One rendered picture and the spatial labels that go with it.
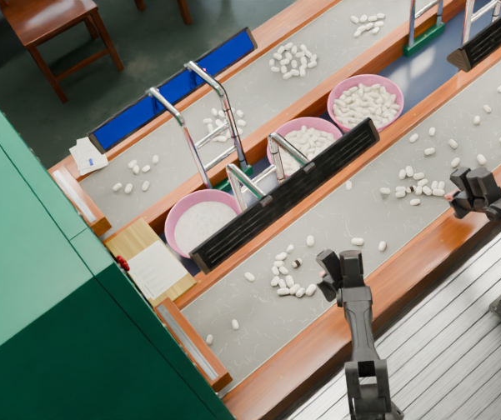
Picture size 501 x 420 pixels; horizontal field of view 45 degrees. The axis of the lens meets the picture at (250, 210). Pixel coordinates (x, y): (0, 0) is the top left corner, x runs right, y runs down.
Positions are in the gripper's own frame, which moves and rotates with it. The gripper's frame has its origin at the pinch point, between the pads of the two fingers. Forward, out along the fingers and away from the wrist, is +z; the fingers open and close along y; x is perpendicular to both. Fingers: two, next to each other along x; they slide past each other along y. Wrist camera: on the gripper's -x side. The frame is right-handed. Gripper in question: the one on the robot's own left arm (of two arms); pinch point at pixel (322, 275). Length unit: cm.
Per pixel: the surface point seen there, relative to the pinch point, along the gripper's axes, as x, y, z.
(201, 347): -4.0, 39.0, 4.2
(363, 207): -0.5, -28.9, 18.3
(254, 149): -29, -18, 51
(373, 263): 10.5, -17.0, 5.5
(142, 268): -22, 38, 38
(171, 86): -64, -2, 38
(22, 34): -119, 11, 201
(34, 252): -63, 51, -69
